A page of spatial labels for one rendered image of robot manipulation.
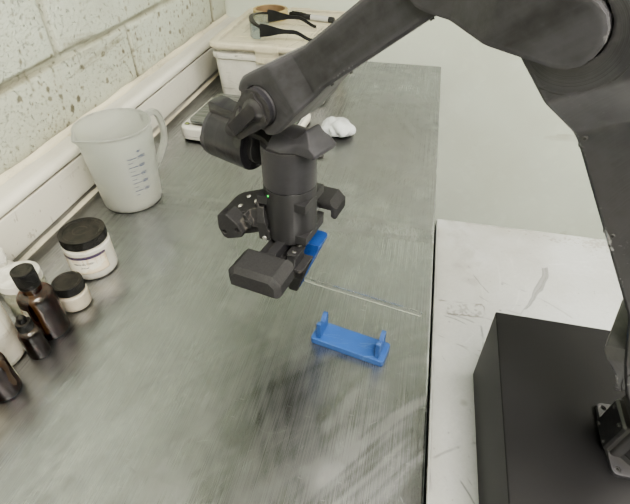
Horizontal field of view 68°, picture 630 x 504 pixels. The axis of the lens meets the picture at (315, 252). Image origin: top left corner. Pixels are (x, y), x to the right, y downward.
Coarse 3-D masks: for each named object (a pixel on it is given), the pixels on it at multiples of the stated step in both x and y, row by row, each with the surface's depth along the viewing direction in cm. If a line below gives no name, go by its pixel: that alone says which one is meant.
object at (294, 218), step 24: (264, 192) 50; (312, 192) 49; (336, 192) 58; (288, 216) 49; (312, 216) 51; (336, 216) 58; (288, 240) 51; (240, 264) 48; (264, 264) 48; (288, 264) 48; (264, 288) 47
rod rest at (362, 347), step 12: (324, 312) 62; (324, 324) 62; (312, 336) 62; (324, 336) 62; (336, 336) 62; (348, 336) 62; (360, 336) 62; (384, 336) 59; (336, 348) 61; (348, 348) 61; (360, 348) 61; (372, 348) 61; (384, 348) 61; (372, 360) 59; (384, 360) 60
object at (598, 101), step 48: (624, 0) 22; (624, 48) 23; (576, 96) 25; (624, 96) 24; (624, 144) 26; (624, 192) 28; (624, 240) 30; (624, 288) 32; (624, 336) 34; (624, 384) 34
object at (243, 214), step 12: (252, 192) 56; (228, 204) 55; (240, 204) 54; (252, 204) 53; (228, 216) 51; (240, 216) 52; (252, 216) 52; (264, 216) 51; (228, 228) 52; (240, 228) 51; (252, 228) 53; (264, 228) 52
